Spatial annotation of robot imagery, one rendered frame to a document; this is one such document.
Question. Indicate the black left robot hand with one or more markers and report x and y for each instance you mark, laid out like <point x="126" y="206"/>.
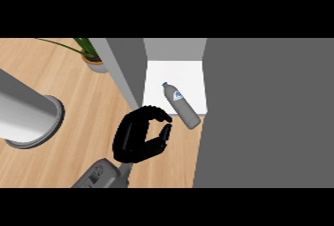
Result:
<point x="132" y="141"/>

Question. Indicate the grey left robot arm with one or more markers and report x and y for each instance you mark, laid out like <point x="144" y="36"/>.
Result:
<point x="103" y="176"/>

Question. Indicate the grey water bottle blue cap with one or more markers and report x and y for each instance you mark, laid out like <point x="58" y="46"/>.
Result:
<point x="182" y="106"/>

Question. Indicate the grey open cabinet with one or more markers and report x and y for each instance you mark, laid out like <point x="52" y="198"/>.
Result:
<point x="150" y="73"/>

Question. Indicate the grey cylindrical appliance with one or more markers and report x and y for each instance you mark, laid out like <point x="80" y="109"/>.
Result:
<point x="26" y="113"/>

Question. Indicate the potted green plant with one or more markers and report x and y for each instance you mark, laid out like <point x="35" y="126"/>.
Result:
<point x="91" y="56"/>

